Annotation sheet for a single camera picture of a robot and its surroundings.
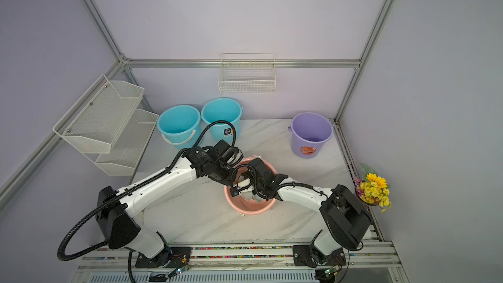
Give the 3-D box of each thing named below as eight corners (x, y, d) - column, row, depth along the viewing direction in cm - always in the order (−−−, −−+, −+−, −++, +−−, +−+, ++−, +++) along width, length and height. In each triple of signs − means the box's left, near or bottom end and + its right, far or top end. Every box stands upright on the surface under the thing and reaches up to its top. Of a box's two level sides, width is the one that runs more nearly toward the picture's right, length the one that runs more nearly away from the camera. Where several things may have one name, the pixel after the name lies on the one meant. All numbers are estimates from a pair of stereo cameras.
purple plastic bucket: (289, 161, 103) (294, 141, 90) (286, 133, 116) (289, 112, 103) (329, 161, 103) (339, 141, 90) (321, 133, 116) (329, 112, 103)
